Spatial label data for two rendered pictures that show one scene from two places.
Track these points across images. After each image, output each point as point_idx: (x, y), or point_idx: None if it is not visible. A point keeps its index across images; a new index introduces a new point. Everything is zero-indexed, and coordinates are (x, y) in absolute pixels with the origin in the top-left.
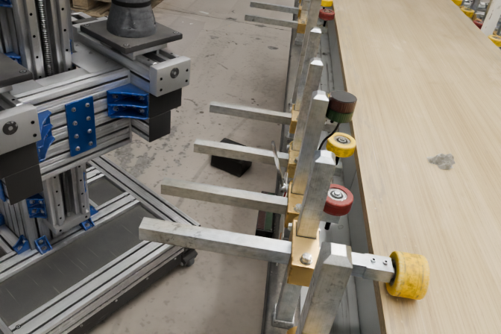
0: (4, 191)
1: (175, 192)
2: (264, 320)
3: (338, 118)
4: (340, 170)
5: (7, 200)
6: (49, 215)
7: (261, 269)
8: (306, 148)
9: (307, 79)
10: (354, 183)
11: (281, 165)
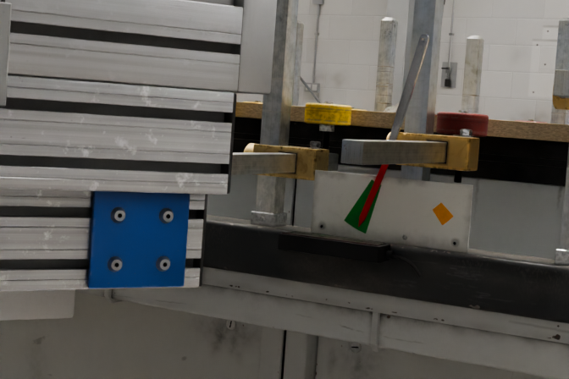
0: (186, 249)
1: (374, 155)
2: (567, 275)
3: None
4: (337, 158)
5: (190, 277)
6: None
7: None
8: (434, 46)
9: (289, 5)
10: (307, 208)
11: (290, 171)
